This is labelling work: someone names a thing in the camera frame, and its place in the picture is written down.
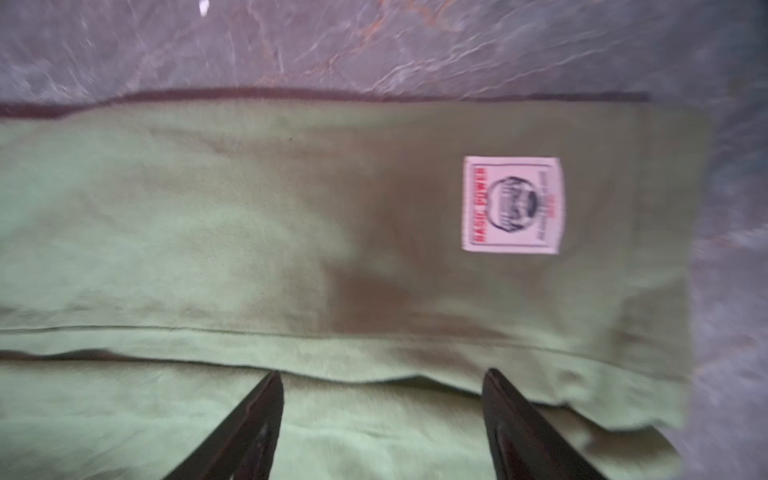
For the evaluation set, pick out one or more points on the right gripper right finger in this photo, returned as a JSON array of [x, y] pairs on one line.
[[523, 444]]

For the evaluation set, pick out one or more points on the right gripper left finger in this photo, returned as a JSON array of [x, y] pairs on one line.
[[243, 445]]

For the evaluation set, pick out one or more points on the green tank top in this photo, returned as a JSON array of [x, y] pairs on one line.
[[159, 259]]

